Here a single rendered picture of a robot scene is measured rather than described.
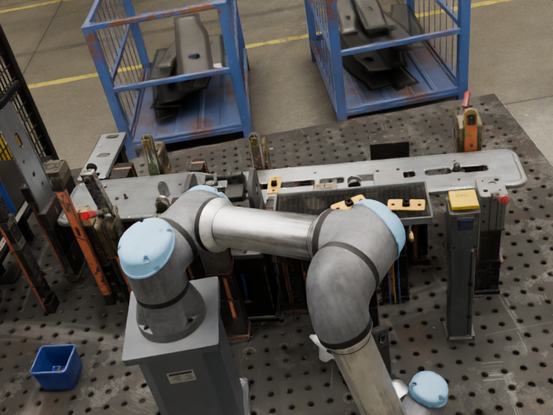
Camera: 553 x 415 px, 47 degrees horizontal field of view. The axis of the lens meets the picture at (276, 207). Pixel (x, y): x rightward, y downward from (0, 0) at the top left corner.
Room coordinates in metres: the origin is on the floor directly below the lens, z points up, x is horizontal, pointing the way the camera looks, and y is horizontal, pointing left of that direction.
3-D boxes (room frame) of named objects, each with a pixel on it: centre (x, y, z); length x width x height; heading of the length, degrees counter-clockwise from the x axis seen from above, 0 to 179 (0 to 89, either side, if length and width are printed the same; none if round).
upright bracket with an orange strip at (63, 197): (1.49, 0.58, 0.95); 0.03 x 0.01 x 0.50; 79
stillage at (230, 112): (3.99, 0.42, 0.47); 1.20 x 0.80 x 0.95; 177
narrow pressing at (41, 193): (1.68, 0.71, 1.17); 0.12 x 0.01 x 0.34; 169
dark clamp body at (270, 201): (1.34, 0.00, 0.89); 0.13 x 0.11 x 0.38; 169
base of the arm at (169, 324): (0.98, 0.27, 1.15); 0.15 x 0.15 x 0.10
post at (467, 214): (1.12, -0.43, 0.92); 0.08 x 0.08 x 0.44; 79
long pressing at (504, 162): (1.54, -0.03, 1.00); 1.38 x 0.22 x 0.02; 79
